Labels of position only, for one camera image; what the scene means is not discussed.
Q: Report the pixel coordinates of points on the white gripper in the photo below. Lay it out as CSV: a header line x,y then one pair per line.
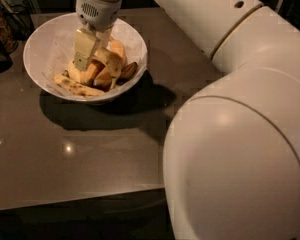
x,y
97,12

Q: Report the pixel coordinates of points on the curved spotted yellow banana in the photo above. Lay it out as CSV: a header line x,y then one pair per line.
x,y
112,61

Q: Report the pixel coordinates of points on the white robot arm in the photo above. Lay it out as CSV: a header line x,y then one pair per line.
x,y
231,159

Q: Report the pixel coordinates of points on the orange banana at back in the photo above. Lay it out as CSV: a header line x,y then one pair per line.
x,y
117,47

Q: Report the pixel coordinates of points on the orange banana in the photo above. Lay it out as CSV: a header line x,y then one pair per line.
x,y
117,47
87,77
103,79

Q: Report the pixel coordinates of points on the orange banana in middle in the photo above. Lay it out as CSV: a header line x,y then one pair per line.
x,y
87,77

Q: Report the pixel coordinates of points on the pale banana at left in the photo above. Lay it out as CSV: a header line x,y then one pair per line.
x,y
73,72

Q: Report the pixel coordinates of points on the orange banana lower middle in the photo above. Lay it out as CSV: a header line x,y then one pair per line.
x,y
103,79

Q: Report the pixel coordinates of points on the white ceramic bowl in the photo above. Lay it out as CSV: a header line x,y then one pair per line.
x,y
40,39

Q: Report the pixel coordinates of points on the small banana at right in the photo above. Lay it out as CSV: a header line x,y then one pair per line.
x,y
128,71

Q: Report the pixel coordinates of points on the spotted banana at front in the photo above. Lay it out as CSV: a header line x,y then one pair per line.
x,y
76,88

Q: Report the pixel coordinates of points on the patterned brown jar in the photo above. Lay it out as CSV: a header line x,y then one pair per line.
x,y
6,35

